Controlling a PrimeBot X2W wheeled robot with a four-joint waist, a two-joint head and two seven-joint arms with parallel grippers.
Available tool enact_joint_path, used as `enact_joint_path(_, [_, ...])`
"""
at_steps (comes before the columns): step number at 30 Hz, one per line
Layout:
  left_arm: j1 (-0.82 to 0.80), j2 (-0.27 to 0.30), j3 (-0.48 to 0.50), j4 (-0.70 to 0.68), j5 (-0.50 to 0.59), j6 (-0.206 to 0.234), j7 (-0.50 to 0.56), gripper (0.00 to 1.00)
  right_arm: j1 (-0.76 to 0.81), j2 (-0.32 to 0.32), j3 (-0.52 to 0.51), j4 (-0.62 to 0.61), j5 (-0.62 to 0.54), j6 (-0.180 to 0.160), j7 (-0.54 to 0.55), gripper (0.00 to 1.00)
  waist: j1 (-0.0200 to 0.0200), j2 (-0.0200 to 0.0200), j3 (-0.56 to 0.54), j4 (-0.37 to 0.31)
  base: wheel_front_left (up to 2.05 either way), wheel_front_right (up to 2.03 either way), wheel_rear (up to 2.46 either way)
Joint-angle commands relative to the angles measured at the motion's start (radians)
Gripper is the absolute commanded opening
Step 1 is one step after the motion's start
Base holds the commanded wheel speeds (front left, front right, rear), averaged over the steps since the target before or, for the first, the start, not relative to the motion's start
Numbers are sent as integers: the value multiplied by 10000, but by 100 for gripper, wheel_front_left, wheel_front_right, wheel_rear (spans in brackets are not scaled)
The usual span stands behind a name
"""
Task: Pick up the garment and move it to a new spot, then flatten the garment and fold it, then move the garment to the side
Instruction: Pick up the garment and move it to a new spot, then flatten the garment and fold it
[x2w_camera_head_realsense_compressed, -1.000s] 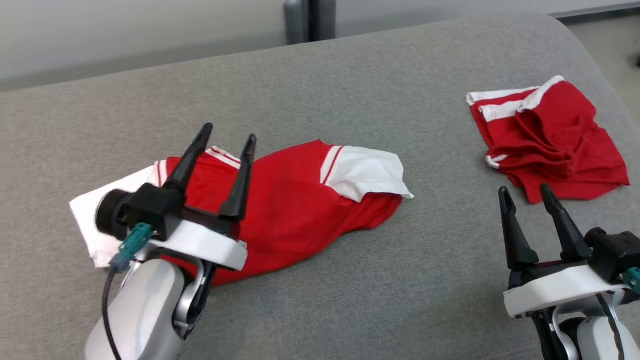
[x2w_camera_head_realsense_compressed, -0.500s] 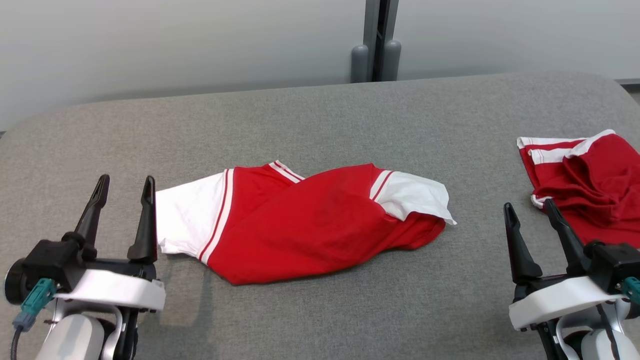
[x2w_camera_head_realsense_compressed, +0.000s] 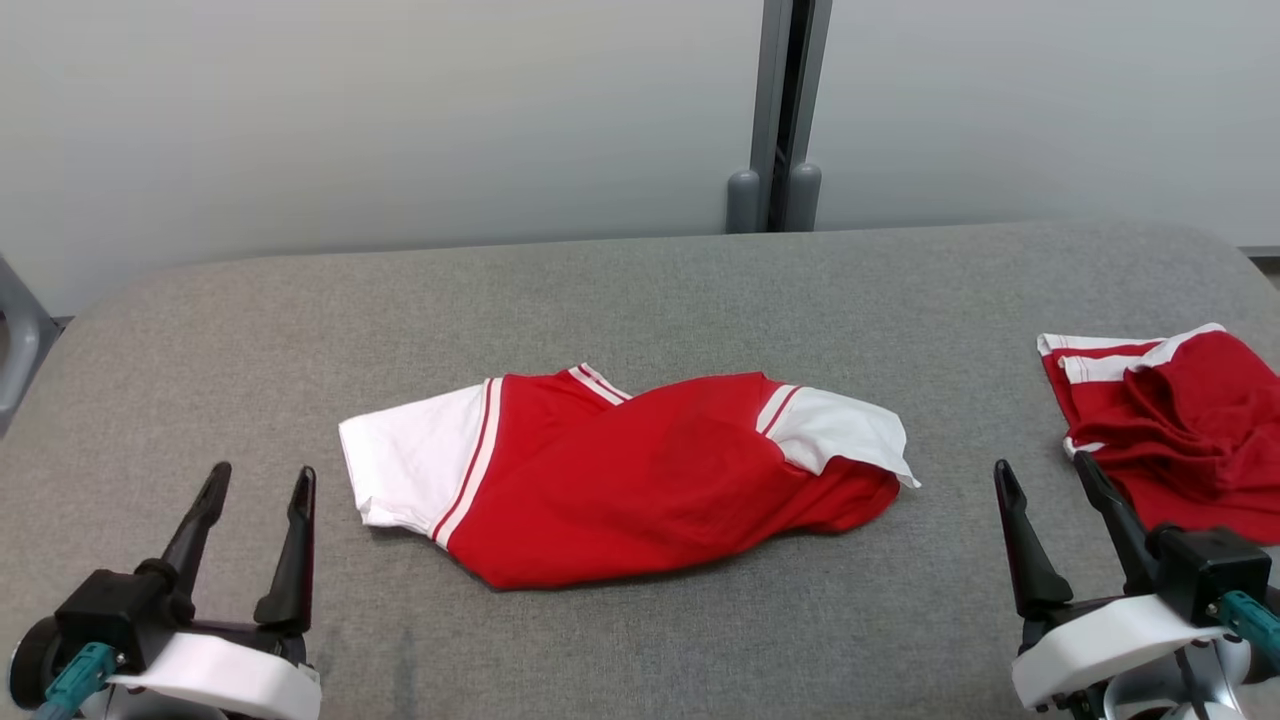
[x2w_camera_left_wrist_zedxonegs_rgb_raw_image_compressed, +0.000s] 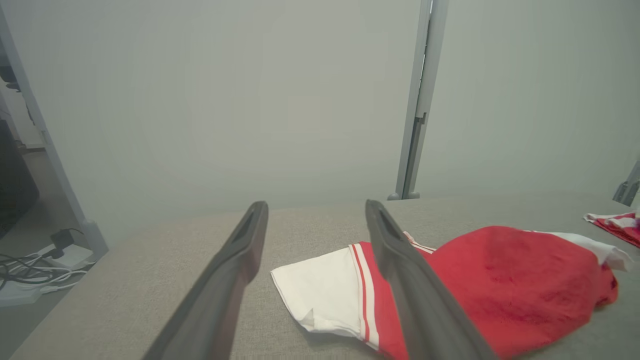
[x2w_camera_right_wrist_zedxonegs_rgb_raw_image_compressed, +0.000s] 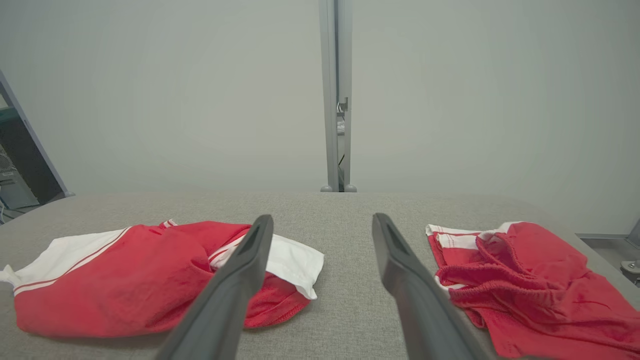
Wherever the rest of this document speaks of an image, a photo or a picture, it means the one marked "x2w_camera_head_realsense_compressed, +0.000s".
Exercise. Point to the grey wall post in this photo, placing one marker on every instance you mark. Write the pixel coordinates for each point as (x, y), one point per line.
(790, 90)

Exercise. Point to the grey metal frame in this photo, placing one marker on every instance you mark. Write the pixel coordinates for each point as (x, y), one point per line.
(20, 340)

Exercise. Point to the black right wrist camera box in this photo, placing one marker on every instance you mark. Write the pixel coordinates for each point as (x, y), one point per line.
(1205, 570)

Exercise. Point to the red shorts with white stripes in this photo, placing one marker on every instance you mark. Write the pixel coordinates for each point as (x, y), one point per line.
(1190, 430)

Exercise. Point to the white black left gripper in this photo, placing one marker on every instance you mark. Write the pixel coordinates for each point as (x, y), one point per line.
(230, 675)

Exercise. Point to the grey cylindrical bumper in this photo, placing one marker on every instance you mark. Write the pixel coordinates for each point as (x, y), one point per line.
(803, 195)
(743, 200)

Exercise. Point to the red shirt with white sleeves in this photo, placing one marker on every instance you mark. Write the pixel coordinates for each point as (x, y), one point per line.
(620, 480)

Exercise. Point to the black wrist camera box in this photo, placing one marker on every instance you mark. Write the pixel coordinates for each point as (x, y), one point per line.
(115, 610)
(1205, 570)

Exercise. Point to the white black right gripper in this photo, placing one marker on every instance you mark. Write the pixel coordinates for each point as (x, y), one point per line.
(1110, 640)

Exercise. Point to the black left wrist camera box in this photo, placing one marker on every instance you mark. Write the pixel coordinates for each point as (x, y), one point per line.
(115, 610)

